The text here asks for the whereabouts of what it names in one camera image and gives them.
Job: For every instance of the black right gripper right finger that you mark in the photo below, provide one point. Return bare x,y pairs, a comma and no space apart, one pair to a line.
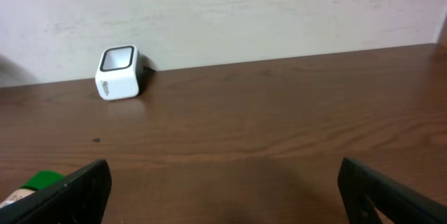
365,191

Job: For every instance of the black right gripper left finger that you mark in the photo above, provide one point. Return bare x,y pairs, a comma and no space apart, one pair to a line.
80,197

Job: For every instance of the green-lid white jar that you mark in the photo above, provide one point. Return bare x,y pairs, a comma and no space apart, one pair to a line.
40,180

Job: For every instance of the white barcode scanner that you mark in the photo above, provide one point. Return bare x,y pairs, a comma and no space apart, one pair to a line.
119,73

